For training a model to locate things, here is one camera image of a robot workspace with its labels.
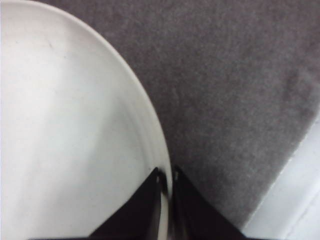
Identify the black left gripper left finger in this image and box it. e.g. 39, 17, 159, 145
88, 167, 168, 240

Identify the white plate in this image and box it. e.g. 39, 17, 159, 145
0, 0, 174, 240

